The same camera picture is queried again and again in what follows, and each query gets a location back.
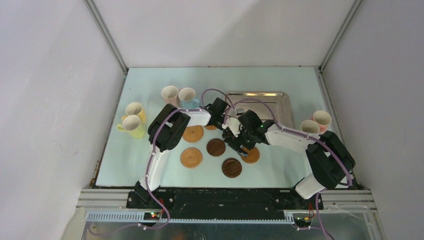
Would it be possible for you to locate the light wood coaster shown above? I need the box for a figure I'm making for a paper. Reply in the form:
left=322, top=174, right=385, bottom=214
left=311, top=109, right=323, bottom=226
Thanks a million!
left=241, top=146, right=260, bottom=164
left=204, top=125, right=217, bottom=130

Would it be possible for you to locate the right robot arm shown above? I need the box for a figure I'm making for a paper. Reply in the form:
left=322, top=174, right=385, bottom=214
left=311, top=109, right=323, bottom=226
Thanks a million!
left=215, top=110, right=355, bottom=209

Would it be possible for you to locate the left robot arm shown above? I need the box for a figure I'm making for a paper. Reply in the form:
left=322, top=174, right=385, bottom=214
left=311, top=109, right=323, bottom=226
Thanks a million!
left=134, top=98, right=230, bottom=208

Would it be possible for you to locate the dark wood coaster centre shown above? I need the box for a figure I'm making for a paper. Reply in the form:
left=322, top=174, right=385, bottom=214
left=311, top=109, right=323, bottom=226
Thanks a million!
left=206, top=138, right=226, bottom=157

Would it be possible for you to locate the dark wood coaster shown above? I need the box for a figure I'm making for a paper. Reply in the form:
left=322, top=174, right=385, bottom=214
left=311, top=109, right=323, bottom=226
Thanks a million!
left=221, top=157, right=243, bottom=178
left=206, top=138, right=226, bottom=157

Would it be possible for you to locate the dark wood coaster lower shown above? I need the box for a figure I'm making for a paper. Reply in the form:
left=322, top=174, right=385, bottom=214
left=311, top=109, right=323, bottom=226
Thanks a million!
left=221, top=157, right=243, bottom=178

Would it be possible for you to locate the woven coaster upper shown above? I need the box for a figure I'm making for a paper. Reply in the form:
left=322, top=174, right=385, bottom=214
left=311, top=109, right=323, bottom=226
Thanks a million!
left=182, top=125, right=204, bottom=143

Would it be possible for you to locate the pink cup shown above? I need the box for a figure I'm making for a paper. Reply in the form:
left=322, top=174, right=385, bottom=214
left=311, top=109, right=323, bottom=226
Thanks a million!
left=311, top=110, right=333, bottom=134
left=161, top=85, right=180, bottom=108

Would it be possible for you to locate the green cup right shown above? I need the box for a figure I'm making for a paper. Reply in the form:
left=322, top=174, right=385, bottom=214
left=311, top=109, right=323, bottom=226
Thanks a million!
left=300, top=119, right=321, bottom=134

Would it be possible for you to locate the pink cup right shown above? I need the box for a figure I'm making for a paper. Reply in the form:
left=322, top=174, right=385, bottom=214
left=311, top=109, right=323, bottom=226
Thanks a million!
left=311, top=110, right=333, bottom=134

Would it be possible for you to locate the blue mug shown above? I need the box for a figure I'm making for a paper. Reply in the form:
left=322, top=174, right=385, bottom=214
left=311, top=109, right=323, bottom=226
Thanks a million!
left=178, top=87, right=201, bottom=109

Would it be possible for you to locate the metal tray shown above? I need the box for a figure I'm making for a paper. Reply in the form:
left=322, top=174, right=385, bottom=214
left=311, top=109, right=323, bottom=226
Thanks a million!
left=226, top=91, right=295, bottom=129

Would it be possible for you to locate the yellow mug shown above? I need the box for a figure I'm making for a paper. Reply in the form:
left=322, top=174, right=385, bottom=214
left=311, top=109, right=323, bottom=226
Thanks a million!
left=121, top=102, right=147, bottom=124

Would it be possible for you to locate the yellow-green mug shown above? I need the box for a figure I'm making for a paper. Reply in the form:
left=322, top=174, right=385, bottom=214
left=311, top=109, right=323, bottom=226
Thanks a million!
left=117, top=115, right=146, bottom=139

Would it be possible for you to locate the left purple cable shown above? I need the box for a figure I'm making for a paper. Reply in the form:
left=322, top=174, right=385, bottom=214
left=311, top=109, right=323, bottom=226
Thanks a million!
left=86, top=88, right=234, bottom=237

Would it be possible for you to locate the purple cable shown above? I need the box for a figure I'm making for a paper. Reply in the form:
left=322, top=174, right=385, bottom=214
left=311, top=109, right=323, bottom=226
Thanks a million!
left=223, top=97, right=353, bottom=239
left=86, top=88, right=234, bottom=237

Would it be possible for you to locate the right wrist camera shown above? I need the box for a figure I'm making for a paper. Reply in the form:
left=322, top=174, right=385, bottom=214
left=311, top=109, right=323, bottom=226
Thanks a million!
left=221, top=117, right=242, bottom=138

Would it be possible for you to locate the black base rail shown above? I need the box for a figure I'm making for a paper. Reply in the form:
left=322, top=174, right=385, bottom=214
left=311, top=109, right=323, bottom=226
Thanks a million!
left=126, top=187, right=324, bottom=221

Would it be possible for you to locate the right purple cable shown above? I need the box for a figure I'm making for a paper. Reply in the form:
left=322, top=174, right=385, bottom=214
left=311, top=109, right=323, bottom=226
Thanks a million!
left=223, top=97, right=353, bottom=239

